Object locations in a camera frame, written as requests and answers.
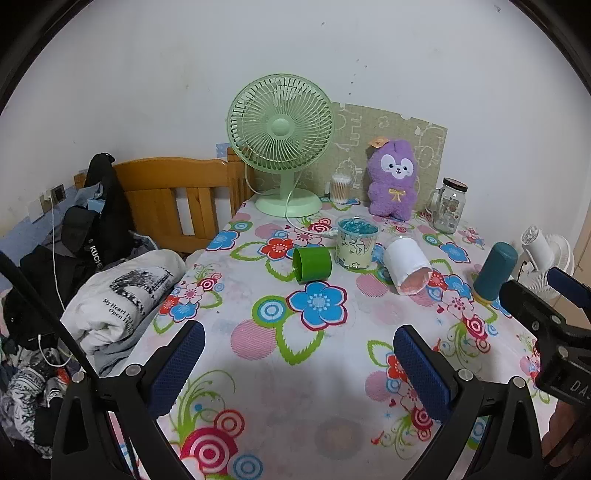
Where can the glass jar mug with lid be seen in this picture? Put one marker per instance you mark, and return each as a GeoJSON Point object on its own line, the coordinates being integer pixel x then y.
{"type": "Point", "coordinates": [448, 207]}

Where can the white printed shirt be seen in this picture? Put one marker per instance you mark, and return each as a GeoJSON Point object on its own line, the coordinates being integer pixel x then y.
{"type": "Point", "coordinates": [124, 295]}

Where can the pile of dark clothes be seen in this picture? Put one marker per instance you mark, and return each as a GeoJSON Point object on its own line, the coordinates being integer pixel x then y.
{"type": "Point", "coordinates": [27, 295]}

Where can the purple plush toy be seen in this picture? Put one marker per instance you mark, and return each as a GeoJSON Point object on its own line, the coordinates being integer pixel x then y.
{"type": "Point", "coordinates": [393, 184]}

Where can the patterned cup with blue beads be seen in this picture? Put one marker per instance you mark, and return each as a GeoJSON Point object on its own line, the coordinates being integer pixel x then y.
{"type": "Point", "coordinates": [356, 247]}

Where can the patterned cardboard sheet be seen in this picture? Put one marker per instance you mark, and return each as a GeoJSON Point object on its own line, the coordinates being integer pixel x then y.
{"type": "Point", "coordinates": [429, 152]}

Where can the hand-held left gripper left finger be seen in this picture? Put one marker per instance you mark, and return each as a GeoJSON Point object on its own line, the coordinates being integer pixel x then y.
{"type": "Point", "coordinates": [179, 364]}

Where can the wall socket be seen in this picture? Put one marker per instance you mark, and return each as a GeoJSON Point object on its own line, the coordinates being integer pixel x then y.
{"type": "Point", "coordinates": [58, 194]}

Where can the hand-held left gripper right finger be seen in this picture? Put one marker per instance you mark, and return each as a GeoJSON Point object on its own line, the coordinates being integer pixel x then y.
{"type": "Point", "coordinates": [422, 374]}

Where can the cotton swab container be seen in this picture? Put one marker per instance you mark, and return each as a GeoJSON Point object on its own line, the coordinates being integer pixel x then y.
{"type": "Point", "coordinates": [340, 189]}

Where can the black jacket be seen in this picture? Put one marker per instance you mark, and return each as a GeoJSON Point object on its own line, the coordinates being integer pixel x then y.
{"type": "Point", "coordinates": [104, 230]}

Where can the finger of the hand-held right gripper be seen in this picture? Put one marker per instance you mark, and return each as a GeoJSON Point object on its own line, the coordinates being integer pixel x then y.
{"type": "Point", "coordinates": [531, 307]}
{"type": "Point", "coordinates": [567, 282]}

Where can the white desk fan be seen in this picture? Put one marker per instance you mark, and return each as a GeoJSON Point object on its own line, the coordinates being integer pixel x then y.
{"type": "Point", "coordinates": [551, 251]}

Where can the floral tablecloth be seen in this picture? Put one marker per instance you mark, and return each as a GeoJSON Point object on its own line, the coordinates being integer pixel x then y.
{"type": "Point", "coordinates": [318, 383]}

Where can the teal cup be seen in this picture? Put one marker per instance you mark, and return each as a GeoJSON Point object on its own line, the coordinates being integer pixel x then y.
{"type": "Point", "coordinates": [494, 272]}

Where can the green plastic cup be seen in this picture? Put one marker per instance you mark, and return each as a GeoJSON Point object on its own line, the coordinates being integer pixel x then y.
{"type": "Point", "coordinates": [314, 265]}

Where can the green desk fan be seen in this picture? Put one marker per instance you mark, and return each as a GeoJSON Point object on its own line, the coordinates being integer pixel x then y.
{"type": "Point", "coordinates": [279, 127]}

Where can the wooden bed headboard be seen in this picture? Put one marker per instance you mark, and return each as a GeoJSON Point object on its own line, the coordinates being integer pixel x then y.
{"type": "Point", "coordinates": [157, 184]}

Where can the white paper cup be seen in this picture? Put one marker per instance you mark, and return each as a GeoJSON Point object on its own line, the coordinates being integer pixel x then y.
{"type": "Point", "coordinates": [406, 265]}

